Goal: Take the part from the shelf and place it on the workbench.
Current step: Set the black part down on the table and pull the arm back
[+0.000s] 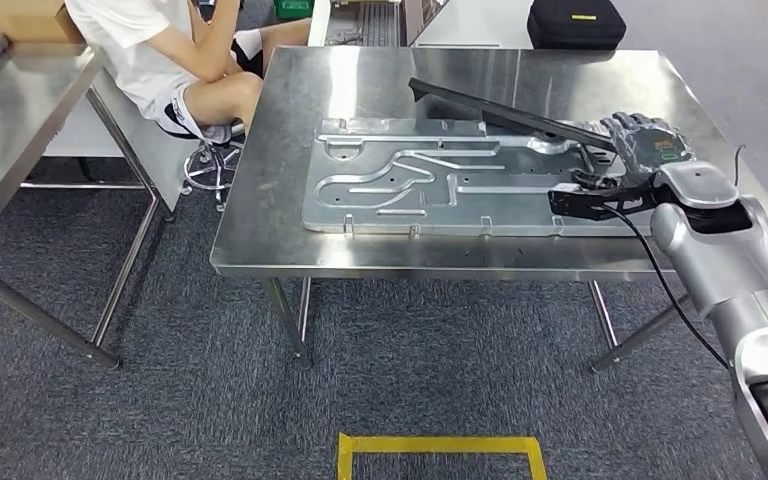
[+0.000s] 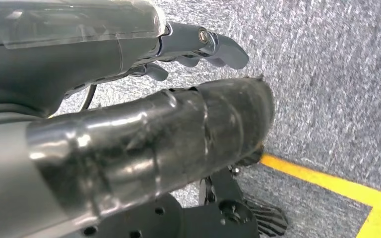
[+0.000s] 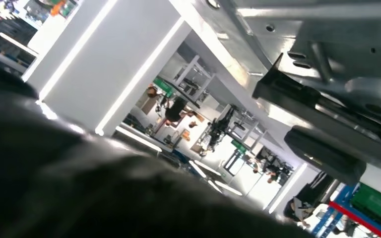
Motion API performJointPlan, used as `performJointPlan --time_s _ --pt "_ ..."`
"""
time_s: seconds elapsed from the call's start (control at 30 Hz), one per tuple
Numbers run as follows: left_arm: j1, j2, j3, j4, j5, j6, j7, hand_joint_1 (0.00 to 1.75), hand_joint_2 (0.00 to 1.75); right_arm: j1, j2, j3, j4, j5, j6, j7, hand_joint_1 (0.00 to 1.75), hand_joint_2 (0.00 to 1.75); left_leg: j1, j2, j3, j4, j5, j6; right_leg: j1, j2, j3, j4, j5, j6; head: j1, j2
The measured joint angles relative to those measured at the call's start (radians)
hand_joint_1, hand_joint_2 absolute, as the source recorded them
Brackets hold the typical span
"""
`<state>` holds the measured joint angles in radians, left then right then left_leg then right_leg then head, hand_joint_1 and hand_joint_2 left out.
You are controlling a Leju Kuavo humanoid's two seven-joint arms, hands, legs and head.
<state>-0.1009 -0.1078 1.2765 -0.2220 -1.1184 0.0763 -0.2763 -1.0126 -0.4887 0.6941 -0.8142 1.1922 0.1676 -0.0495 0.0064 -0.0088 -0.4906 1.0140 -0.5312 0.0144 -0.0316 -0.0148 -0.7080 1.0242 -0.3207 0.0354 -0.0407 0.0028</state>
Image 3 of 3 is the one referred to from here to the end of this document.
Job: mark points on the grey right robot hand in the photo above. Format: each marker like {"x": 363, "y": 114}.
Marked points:
{"x": 111, "y": 197}

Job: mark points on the person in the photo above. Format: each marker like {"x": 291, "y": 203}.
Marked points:
{"x": 272, "y": 170}
{"x": 305, "y": 200}
{"x": 175, "y": 110}

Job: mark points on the green hanging sign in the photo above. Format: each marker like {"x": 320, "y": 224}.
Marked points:
{"x": 162, "y": 86}
{"x": 239, "y": 147}

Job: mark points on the black robot on stand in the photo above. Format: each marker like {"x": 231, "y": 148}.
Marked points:
{"x": 220, "y": 128}

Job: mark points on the white pillar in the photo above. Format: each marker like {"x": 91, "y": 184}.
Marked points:
{"x": 111, "y": 59}

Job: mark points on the blue metal rack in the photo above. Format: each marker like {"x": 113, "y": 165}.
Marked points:
{"x": 345, "y": 195}

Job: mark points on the red bar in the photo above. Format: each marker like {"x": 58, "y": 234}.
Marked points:
{"x": 358, "y": 217}

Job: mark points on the green plastic crate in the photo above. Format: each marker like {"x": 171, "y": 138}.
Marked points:
{"x": 378, "y": 205}

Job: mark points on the silver sheet metal panel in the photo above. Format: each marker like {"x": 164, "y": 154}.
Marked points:
{"x": 325, "y": 26}

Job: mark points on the grey metal shelf frame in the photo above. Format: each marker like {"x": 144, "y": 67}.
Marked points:
{"x": 190, "y": 75}

